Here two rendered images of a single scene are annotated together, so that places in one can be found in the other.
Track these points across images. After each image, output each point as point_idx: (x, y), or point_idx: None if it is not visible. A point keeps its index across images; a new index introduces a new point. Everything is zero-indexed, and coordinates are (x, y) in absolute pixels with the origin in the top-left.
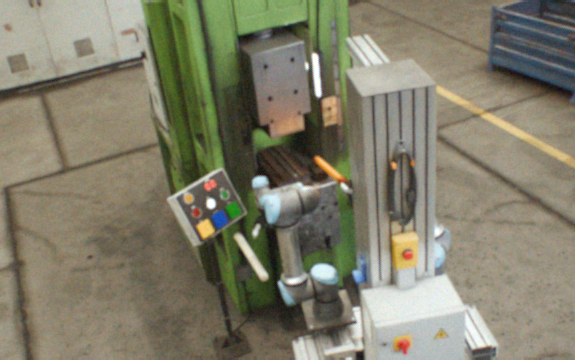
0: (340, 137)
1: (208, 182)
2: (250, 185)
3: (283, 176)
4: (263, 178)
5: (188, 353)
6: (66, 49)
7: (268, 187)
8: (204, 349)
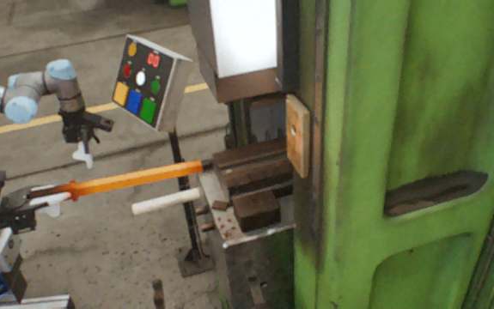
0: (313, 217)
1: (154, 55)
2: (243, 136)
3: (229, 157)
4: (57, 65)
5: (200, 221)
6: None
7: (45, 78)
8: (201, 234)
